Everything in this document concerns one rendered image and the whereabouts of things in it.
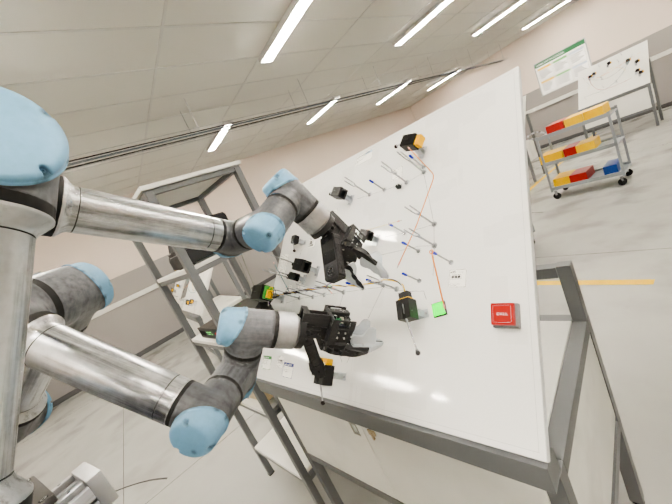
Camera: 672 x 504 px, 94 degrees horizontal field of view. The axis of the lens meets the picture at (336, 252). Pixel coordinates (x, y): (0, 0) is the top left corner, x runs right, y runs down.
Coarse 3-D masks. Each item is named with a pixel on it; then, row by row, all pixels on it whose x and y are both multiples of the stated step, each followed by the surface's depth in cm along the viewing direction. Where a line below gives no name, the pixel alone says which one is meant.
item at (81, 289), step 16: (48, 272) 61; (64, 272) 62; (80, 272) 64; (96, 272) 67; (48, 288) 57; (64, 288) 59; (80, 288) 62; (96, 288) 65; (112, 288) 70; (64, 304) 59; (80, 304) 62; (96, 304) 66; (64, 320) 59; (80, 320) 65; (32, 384) 69; (32, 400) 72; (48, 400) 81; (32, 416) 74; (48, 416) 81; (32, 432) 79
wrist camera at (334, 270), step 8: (320, 240) 74; (328, 240) 72; (336, 240) 72; (328, 248) 72; (336, 248) 71; (328, 256) 71; (336, 256) 70; (328, 264) 71; (336, 264) 69; (328, 272) 69; (336, 272) 68; (344, 272) 69; (328, 280) 70; (336, 280) 69
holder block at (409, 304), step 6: (402, 300) 86; (408, 300) 85; (414, 300) 87; (396, 306) 87; (408, 306) 84; (414, 306) 86; (402, 312) 85; (408, 312) 83; (414, 312) 84; (402, 318) 84; (408, 318) 84; (414, 318) 84
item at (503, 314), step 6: (492, 306) 73; (498, 306) 72; (504, 306) 71; (510, 306) 70; (492, 312) 73; (498, 312) 72; (504, 312) 71; (510, 312) 70; (492, 318) 72; (498, 318) 71; (504, 318) 70; (510, 318) 69; (492, 324) 72; (498, 324) 71; (504, 324) 70; (510, 324) 69
